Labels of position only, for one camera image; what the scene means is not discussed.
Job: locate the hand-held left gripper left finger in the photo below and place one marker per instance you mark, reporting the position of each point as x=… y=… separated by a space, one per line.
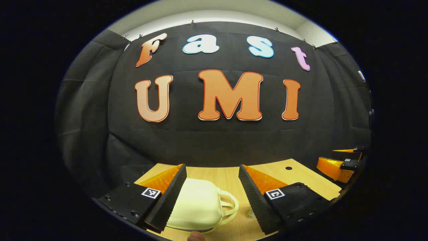
x=172 y=197

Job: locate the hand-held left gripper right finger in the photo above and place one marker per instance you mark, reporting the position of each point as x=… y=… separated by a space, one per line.
x=254 y=201

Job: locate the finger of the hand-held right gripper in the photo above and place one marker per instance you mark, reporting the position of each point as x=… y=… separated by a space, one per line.
x=344 y=154
x=351 y=164

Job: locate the pale yellow suitcase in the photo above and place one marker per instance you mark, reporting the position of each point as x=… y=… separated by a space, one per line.
x=200 y=204

